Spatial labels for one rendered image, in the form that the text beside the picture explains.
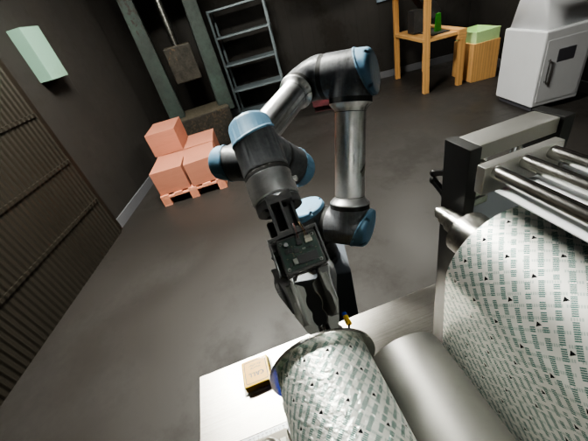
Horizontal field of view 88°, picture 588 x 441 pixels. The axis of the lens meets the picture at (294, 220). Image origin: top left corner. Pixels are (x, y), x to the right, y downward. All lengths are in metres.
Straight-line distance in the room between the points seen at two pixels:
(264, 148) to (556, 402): 0.43
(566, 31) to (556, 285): 4.17
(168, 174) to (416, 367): 3.60
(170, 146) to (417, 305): 3.81
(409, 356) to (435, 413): 0.07
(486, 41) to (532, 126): 5.25
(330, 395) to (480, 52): 5.57
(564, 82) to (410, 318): 4.02
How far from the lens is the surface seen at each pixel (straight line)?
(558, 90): 4.66
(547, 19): 4.40
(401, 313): 0.92
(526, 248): 0.37
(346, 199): 0.87
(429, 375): 0.46
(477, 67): 5.78
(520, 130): 0.52
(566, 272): 0.36
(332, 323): 0.46
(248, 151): 0.47
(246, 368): 0.88
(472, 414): 0.45
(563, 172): 0.39
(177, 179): 3.87
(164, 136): 4.28
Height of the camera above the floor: 1.65
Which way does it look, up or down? 35 degrees down
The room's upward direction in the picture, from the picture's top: 16 degrees counter-clockwise
